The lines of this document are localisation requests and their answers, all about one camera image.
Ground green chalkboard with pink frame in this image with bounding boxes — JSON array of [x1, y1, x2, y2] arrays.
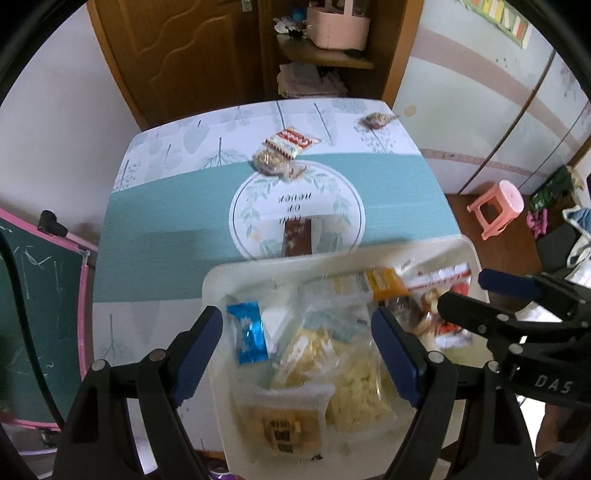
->
[[0, 208, 98, 432]]

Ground pink plastic stool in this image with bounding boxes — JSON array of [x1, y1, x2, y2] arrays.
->
[[466, 180, 526, 241]]

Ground red and cream snack packet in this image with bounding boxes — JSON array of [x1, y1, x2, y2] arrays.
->
[[413, 295, 474, 352]]

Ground brown wooden shelf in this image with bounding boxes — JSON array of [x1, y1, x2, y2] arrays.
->
[[256, 0, 426, 109]]

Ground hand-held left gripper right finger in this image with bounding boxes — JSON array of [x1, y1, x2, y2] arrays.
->
[[370, 305, 539, 480]]

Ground orange cracker packet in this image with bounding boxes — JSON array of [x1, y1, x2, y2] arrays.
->
[[231, 383, 335, 457]]

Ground small yellow snack packet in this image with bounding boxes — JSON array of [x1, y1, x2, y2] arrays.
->
[[330, 272, 372, 298]]

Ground colourful wall poster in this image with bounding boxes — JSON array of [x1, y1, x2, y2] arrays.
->
[[457, 0, 534, 49]]

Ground folded pink cloth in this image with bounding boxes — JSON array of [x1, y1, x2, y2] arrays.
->
[[277, 62, 349, 99]]

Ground brown bar in clear wrapper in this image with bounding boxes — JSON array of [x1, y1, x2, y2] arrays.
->
[[259, 215, 324, 259]]

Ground brown candy packet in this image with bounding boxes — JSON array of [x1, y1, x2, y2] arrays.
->
[[355, 111, 400, 131]]

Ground magenta cloth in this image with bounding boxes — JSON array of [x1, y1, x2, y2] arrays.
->
[[526, 210, 552, 238]]

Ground clear nut packet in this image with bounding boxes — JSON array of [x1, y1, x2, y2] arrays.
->
[[252, 148, 308, 181]]

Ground dark dried snack bag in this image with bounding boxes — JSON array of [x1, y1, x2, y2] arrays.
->
[[385, 298, 419, 324]]

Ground blue snack packet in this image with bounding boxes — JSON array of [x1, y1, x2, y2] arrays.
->
[[225, 301, 269, 366]]

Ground white plastic tray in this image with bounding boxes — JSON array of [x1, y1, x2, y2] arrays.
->
[[202, 235, 483, 478]]

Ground white and pink wardrobe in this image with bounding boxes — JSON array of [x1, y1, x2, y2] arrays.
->
[[392, 0, 591, 197]]

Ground pink plastic basket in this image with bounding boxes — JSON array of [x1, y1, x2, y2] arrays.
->
[[305, 0, 372, 51]]

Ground black board clamp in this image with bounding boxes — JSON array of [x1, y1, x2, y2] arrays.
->
[[38, 210, 70, 237]]

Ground green patterned cloth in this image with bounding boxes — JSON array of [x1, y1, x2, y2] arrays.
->
[[529, 166, 573, 213]]

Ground brown wooden door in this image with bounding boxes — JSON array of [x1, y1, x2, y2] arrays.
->
[[87, 0, 266, 132]]

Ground small toy figures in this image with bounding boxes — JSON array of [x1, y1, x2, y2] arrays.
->
[[272, 16, 309, 40]]

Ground white and blue bag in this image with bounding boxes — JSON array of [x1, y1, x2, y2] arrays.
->
[[561, 205, 591, 266]]

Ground clear bag of yellow chips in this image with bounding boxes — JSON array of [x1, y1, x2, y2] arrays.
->
[[270, 318, 398, 432]]

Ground red and white snack packet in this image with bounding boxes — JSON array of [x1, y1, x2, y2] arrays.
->
[[264, 127, 321, 160]]

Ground orange snack packet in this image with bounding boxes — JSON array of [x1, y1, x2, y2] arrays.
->
[[365, 267, 411, 303]]

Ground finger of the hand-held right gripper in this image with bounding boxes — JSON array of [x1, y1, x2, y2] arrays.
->
[[479, 269, 591, 324], [436, 290, 591, 354]]

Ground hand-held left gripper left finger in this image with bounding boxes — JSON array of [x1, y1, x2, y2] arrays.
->
[[53, 305, 225, 480]]

